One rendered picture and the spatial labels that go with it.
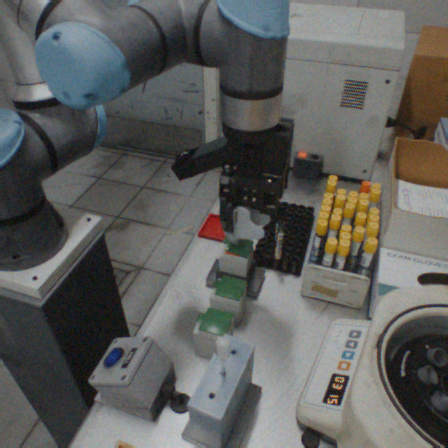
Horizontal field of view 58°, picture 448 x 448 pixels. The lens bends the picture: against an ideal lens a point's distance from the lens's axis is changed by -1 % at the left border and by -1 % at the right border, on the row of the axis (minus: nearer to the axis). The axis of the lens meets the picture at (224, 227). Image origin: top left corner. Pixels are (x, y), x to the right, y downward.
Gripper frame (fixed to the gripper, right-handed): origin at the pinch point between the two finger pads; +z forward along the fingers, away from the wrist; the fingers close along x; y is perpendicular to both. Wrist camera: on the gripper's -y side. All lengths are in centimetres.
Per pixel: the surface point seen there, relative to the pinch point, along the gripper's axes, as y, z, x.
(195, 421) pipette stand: 4.6, 3.0, -27.6
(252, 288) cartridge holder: 4.2, 8.4, -2.1
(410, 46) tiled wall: 32, 16, 169
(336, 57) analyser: 8.7, -16.8, 37.9
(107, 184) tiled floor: -118, 97, 125
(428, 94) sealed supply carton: 32, 2, 75
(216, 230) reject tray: -6.7, 9.6, 11.0
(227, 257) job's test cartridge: -0.1, 2.7, -2.0
